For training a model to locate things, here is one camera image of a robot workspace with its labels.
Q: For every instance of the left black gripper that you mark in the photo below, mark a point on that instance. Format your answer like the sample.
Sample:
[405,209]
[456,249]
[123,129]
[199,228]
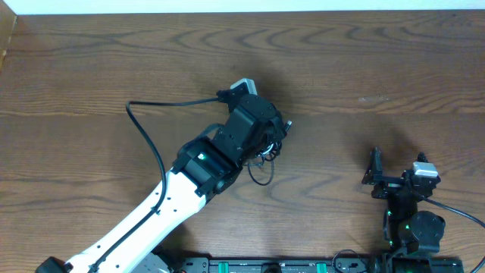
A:
[280,127]

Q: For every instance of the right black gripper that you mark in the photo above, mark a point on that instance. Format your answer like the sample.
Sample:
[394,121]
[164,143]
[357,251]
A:
[374,175]

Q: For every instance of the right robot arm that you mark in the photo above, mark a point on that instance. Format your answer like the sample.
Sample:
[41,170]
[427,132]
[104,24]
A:
[414,235]

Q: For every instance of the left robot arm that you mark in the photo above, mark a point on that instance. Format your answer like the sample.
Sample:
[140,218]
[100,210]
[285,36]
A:
[204,168]

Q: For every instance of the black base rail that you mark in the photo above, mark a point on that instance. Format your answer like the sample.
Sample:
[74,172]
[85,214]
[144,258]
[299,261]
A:
[345,264]

